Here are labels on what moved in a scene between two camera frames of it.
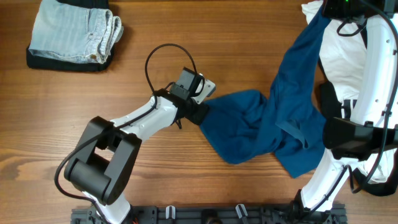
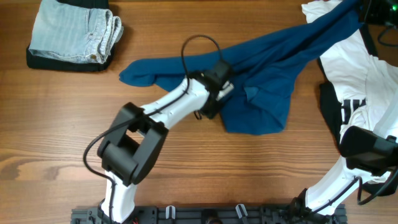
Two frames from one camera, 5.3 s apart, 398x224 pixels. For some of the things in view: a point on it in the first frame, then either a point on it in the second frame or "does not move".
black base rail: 213,214 does not move
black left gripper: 201,112 to 212,111
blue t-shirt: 245,126 to 265,70
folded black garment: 86,63 does not move
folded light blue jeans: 64,28 does not move
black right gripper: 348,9 to 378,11
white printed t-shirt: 341,58 to 367,84
